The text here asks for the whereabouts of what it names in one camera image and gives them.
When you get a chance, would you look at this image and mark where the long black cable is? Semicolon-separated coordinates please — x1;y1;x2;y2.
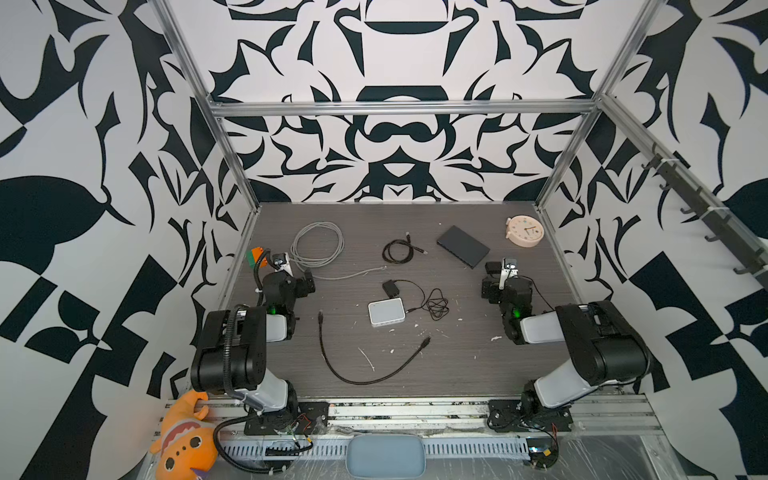
316;310;432;386

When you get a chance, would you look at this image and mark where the small black coiled cable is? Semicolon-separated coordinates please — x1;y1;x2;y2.
382;233;430;265

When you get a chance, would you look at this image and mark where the black wall hook rail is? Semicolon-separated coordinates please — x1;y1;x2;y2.
642;142;767;290

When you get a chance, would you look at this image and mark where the orange green toy block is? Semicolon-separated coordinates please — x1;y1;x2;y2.
245;247;269;270

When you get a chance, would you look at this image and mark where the grey blue cushion pad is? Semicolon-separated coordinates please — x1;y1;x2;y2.
346;434;427;479

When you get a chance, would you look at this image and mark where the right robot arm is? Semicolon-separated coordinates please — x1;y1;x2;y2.
481;259;653;420

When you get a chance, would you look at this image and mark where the grey coiled ethernet cable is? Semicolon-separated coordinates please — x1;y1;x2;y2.
289;221;388;282

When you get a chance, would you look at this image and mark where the black flat switch box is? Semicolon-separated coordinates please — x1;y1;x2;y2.
436;226;490;268

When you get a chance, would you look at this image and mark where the black power adapter with cable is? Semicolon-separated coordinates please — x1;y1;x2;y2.
382;279;450;322

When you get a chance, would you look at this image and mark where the white network switch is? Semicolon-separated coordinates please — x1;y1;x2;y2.
368;298;406;328

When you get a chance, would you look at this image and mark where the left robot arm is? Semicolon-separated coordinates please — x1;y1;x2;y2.
190;250;316;423

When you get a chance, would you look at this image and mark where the orange plush fish toy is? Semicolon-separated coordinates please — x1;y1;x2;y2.
149;390;218;480

